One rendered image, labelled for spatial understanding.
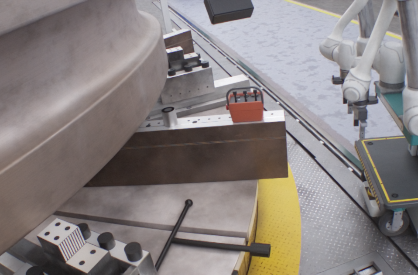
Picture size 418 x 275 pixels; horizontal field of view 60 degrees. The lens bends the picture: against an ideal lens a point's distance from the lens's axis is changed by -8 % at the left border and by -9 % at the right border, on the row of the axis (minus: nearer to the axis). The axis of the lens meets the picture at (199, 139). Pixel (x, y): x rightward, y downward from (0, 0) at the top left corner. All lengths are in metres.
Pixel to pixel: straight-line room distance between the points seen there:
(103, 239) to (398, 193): 1.53
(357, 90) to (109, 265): 1.22
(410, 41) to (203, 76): 1.89
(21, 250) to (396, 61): 2.15
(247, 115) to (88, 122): 0.92
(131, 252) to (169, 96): 1.89
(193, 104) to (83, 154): 1.84
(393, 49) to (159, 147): 1.45
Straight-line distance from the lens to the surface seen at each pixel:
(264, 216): 2.56
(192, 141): 2.24
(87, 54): 1.83
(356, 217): 2.55
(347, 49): 2.17
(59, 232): 1.45
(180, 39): 4.40
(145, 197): 2.38
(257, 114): 2.14
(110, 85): 1.77
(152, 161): 2.37
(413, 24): 1.65
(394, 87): 2.39
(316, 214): 2.56
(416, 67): 1.70
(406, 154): 2.59
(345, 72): 2.21
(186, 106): 3.28
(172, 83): 3.10
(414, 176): 2.40
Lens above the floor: 1.68
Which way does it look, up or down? 29 degrees down
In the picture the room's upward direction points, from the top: 10 degrees counter-clockwise
